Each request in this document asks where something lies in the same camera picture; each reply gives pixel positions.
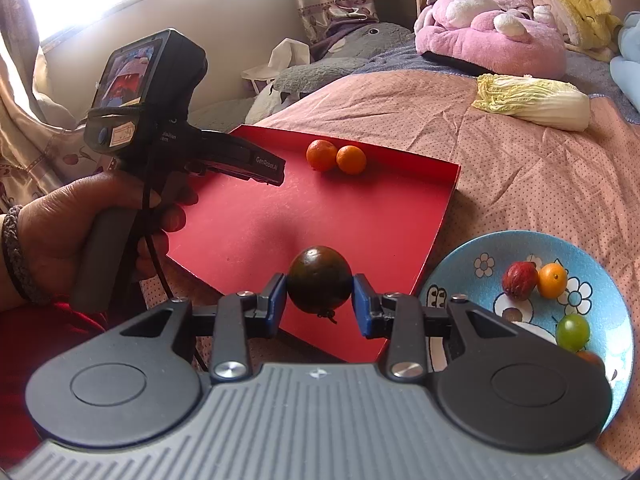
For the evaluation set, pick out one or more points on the purple cloth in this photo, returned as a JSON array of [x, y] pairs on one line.
[[340, 30]]

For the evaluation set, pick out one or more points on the dark purple passion fruit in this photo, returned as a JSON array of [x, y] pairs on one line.
[[320, 277]]

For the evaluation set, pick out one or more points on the red tray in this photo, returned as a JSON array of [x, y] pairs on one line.
[[300, 210]]

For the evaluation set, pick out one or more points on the person's left forearm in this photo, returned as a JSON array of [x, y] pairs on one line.
[[4, 285]]

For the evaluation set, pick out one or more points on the small orange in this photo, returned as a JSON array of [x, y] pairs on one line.
[[591, 358], [552, 280], [351, 159]]

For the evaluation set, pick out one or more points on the large dark orange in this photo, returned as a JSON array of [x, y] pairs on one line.
[[321, 154]]

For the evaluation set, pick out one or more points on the yellow plush toy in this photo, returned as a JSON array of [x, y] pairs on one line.
[[575, 10]]

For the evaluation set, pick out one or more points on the napa cabbage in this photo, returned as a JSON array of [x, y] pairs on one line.
[[535, 102]]

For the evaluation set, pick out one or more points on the grey plush toy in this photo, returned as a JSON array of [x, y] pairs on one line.
[[310, 72]]

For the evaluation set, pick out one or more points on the red clothing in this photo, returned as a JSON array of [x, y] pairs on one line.
[[30, 360]]

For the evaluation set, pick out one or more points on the red wrinkled fruit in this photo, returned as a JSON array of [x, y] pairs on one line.
[[520, 281]]

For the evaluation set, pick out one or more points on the person's left hand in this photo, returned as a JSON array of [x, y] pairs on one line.
[[55, 235]]

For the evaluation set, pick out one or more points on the blue flower print plate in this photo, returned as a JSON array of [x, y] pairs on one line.
[[500, 250]]

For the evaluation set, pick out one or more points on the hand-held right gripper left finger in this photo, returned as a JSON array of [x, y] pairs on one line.
[[276, 305]]

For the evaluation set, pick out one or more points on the white tote bag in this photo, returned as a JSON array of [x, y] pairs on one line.
[[287, 55]]

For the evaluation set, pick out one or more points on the pink plush toy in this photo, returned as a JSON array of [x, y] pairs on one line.
[[490, 40]]

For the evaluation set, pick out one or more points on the green fruit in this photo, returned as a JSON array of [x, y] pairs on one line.
[[573, 332]]

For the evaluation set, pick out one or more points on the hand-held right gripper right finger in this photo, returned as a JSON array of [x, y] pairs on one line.
[[361, 307]]

